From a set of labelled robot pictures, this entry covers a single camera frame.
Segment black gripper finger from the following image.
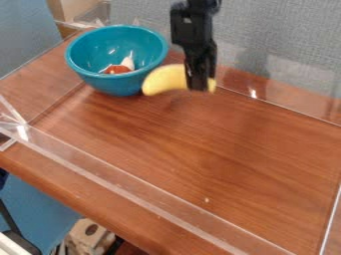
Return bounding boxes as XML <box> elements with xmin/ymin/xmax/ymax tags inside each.
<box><xmin>208</xmin><ymin>41</ymin><xmax>217</xmax><ymax>79</ymax></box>
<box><xmin>183</xmin><ymin>50</ymin><xmax>209</xmax><ymax>92</ymax></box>

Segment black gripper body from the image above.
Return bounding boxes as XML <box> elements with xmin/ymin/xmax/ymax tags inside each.
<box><xmin>170</xmin><ymin>0</ymin><xmax>221</xmax><ymax>54</ymax></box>

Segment yellow toy banana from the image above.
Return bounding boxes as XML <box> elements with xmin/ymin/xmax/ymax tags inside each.
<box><xmin>142</xmin><ymin>64</ymin><xmax>218</xmax><ymax>97</ymax></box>

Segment cardboard box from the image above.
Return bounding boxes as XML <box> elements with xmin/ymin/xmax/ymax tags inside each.
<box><xmin>47</xmin><ymin>0</ymin><xmax>111</xmax><ymax>38</ymax></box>

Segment clear acrylic barrier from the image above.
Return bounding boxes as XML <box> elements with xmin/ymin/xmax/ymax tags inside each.
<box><xmin>0</xmin><ymin>0</ymin><xmax>341</xmax><ymax>255</ymax></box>

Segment blue bowl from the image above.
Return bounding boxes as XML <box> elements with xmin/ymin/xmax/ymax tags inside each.
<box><xmin>64</xmin><ymin>25</ymin><xmax>170</xmax><ymax>97</ymax></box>

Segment red and white toy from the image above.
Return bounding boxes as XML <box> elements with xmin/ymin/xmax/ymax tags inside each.
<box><xmin>101</xmin><ymin>53</ymin><xmax>135</xmax><ymax>75</ymax></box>

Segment wooden block with hole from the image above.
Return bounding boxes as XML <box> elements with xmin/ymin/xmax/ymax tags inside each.
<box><xmin>66</xmin><ymin>218</ymin><xmax>117</xmax><ymax>255</ymax></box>

